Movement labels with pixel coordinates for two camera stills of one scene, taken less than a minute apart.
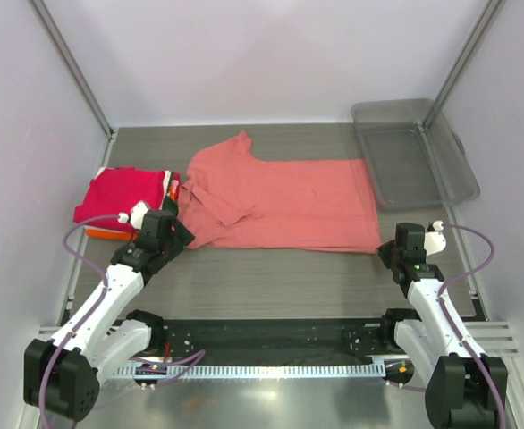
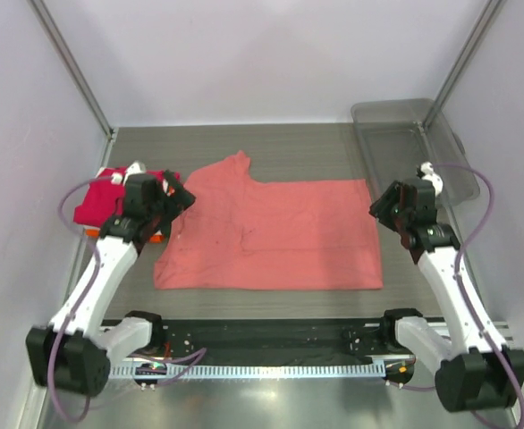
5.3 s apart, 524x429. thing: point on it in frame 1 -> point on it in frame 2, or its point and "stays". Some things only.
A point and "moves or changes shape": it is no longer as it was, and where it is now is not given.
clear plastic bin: x=410 y=155 stays
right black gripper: x=384 y=251 -> x=380 y=208
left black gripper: x=181 y=238 -> x=181 y=197
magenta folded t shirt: x=115 y=191 stays
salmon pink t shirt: x=230 y=198 moves or changes shape
